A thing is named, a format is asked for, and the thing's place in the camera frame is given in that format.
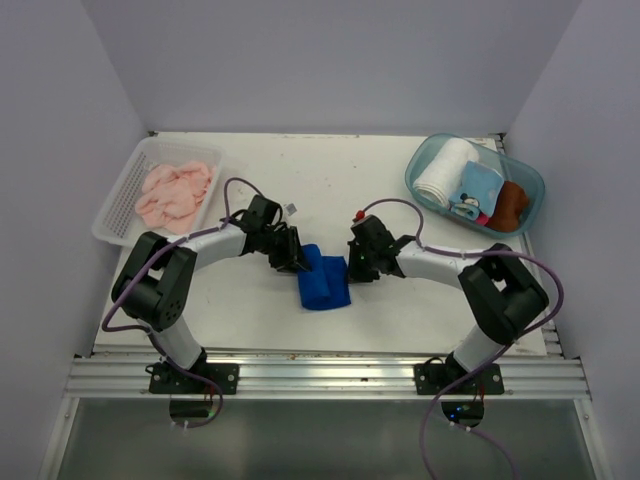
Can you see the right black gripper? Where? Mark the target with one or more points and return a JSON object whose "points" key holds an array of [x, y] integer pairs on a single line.
{"points": [[355, 274]]}

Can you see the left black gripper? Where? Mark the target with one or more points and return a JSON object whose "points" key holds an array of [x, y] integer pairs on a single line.
{"points": [[290, 259]]}

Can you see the pink towel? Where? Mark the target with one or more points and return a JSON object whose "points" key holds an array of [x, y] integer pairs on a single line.
{"points": [[172, 196]]}

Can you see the white plastic basket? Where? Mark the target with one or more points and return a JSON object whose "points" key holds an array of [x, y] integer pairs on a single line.
{"points": [[117, 223]]}

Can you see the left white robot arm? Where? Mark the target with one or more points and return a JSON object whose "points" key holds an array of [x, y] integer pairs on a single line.
{"points": [[153, 286]]}

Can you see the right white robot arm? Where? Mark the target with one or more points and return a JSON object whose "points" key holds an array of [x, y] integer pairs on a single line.
{"points": [[503, 296]]}

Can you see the teal transparent plastic tub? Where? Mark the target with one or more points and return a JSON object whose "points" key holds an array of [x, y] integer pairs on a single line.
{"points": [[510, 169]]}

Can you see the white rolled towel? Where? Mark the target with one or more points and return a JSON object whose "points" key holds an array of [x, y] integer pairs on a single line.
{"points": [[436, 171]]}

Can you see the light blue cartoon towel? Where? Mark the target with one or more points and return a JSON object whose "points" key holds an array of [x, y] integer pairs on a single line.
{"points": [[477, 194]]}

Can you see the brown rolled towel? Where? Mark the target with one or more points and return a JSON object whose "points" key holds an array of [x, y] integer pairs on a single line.
{"points": [[511, 203]]}

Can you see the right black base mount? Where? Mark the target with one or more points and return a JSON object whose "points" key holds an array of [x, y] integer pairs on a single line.
{"points": [[435, 374]]}

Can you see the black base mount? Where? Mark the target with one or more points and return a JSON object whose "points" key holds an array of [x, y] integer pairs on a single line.
{"points": [[435, 374], [164, 379]]}

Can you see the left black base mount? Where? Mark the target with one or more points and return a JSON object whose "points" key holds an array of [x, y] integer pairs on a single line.
{"points": [[164, 379]]}

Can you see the aluminium rail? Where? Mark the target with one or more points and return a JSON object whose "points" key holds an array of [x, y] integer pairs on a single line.
{"points": [[120, 373]]}

